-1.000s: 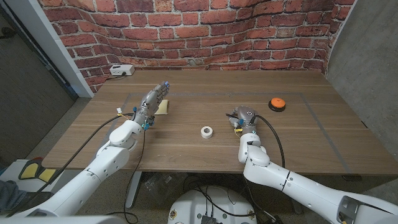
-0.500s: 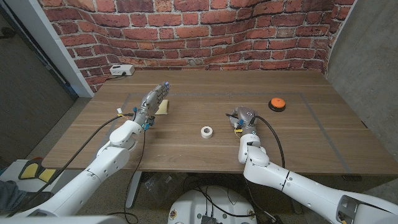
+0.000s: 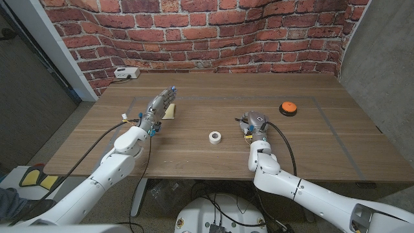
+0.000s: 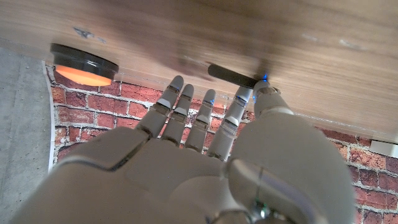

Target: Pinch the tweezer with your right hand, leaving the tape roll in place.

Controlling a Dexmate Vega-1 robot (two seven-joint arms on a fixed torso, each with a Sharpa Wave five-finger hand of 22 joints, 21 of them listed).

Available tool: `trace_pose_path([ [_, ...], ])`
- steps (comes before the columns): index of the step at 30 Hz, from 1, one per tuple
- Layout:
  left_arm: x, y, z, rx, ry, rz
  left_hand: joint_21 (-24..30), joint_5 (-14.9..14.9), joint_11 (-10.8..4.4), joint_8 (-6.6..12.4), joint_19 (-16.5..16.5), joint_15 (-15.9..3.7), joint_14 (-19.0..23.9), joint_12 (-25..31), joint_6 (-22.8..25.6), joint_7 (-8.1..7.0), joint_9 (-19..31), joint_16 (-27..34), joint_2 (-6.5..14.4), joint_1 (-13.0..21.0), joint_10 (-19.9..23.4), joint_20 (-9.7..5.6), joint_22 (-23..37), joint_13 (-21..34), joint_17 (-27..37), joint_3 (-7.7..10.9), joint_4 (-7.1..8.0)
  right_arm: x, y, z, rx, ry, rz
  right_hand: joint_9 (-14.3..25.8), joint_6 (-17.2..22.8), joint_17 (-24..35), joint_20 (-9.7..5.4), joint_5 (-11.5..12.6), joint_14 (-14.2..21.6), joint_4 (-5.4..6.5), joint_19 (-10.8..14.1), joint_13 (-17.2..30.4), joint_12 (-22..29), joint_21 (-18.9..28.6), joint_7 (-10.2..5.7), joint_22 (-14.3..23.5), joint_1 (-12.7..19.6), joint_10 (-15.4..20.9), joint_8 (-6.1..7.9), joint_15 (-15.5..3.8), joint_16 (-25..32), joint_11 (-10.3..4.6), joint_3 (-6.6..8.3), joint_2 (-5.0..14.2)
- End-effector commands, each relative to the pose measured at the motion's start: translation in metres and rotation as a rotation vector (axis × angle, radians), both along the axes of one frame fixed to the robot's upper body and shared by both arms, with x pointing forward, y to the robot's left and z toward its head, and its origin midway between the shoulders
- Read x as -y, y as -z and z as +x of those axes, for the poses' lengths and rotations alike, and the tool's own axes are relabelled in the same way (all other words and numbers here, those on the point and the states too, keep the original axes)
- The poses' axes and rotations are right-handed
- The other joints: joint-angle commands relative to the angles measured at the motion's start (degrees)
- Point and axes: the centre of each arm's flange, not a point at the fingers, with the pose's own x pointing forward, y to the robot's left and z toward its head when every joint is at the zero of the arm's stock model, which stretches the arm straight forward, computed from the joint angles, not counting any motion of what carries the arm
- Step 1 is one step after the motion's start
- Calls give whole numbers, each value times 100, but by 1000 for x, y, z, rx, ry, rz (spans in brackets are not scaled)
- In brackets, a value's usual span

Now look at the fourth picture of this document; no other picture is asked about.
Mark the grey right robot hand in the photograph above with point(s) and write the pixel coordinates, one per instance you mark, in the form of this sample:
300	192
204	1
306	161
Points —
174	174

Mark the black tweezer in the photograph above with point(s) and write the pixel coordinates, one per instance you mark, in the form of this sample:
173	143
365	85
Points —
230	75

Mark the printed red brick backdrop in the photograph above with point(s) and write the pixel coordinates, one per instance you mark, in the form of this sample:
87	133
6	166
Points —
99	105

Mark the black jar with orange lid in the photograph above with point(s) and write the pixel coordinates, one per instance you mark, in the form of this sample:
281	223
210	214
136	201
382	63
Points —
84	67

